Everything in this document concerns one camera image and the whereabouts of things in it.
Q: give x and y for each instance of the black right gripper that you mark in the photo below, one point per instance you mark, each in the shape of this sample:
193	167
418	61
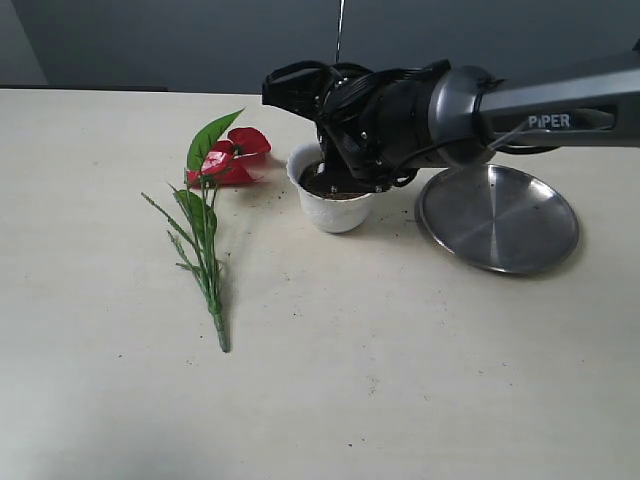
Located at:
375	127

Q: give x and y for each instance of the white scalloped flower pot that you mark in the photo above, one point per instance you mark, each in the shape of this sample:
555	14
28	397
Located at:
334	216

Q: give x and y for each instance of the round stainless steel plate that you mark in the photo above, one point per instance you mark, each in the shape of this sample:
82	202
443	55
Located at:
498	219

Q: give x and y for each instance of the artificial red flower stem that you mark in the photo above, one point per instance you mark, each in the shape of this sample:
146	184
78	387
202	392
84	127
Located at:
219	155

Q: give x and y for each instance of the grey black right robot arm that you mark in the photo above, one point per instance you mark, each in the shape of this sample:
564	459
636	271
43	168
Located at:
473	115

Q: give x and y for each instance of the stainless steel spork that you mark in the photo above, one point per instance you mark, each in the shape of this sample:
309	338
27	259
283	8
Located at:
339	30

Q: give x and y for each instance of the dark soil in pot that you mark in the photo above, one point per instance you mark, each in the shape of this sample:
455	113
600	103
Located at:
329	181

